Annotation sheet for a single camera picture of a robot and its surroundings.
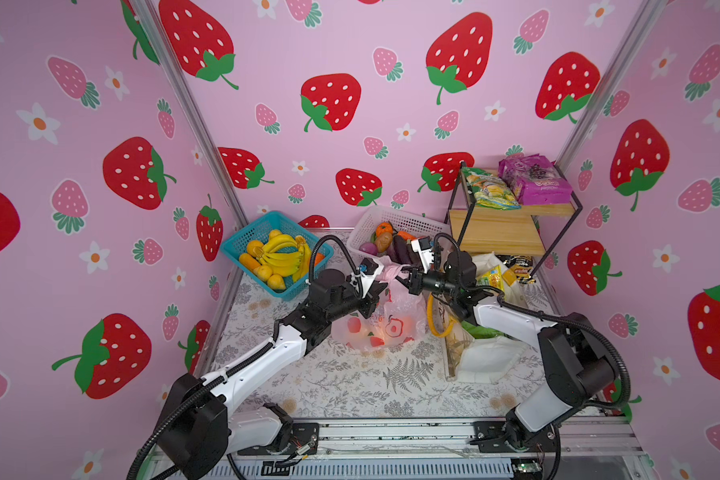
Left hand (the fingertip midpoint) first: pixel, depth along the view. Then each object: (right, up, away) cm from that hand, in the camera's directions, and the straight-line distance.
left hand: (386, 282), depth 75 cm
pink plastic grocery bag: (+5, -10, +9) cm, 15 cm away
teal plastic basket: (-53, +10, +33) cm, 63 cm away
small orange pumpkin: (+1, +18, +40) cm, 44 cm away
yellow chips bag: (+31, +1, +8) cm, 32 cm away
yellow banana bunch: (-34, +7, +29) cm, 45 cm away
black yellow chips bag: (+45, +3, +23) cm, 51 cm away
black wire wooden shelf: (+50, +16, +22) cm, 57 cm away
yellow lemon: (-37, -2, +25) cm, 44 cm away
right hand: (+2, +3, +5) cm, 6 cm away
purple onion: (-5, +10, +33) cm, 34 cm away
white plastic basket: (-5, +22, +39) cm, 45 cm away
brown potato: (+1, +13, +35) cm, 37 cm away
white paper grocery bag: (+24, -20, -1) cm, 31 cm away
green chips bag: (+20, -10, -11) cm, 25 cm away
